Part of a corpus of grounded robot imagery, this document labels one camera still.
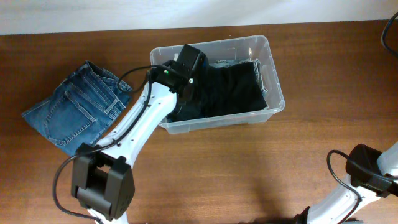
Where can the blue denim jeans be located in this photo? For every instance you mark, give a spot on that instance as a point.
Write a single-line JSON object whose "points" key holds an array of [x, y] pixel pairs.
{"points": [[81, 109]]}

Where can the black garment with red trim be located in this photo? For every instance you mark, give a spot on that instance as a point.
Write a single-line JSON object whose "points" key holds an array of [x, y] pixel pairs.
{"points": [[230, 90]]}

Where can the dark blue shirt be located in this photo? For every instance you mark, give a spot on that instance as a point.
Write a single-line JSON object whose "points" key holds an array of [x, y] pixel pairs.
{"points": [[205, 64]]}

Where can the clear plastic storage bin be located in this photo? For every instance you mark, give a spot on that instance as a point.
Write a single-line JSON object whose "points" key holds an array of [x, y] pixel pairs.
{"points": [[250, 47]]}

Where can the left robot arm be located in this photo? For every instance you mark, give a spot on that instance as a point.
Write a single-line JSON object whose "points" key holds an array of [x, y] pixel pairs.
{"points": [[102, 179]]}

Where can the black Nike garment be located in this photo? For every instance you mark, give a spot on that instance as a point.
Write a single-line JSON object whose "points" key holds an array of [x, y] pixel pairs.
{"points": [[187, 110]]}

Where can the light grey jeans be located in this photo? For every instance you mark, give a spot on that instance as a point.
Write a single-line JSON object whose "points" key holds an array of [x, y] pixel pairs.
{"points": [[257, 70]]}

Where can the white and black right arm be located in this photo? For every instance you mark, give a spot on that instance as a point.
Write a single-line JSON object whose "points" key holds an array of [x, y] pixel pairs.
{"points": [[370, 176]]}

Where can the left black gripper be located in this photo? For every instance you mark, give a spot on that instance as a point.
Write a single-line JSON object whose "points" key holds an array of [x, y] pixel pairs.
{"points": [[195, 93]]}

